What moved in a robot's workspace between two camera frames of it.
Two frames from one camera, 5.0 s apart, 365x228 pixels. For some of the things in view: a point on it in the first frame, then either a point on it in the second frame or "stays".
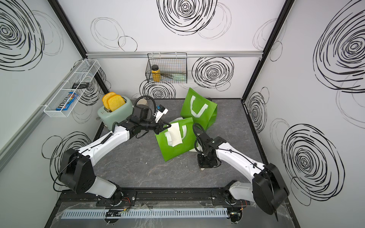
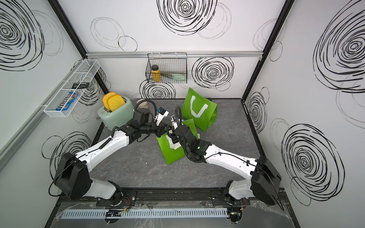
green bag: (202, 110) stays
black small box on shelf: (83, 85) stays
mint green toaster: (108, 118) stays
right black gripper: (201, 162) to (176, 132)
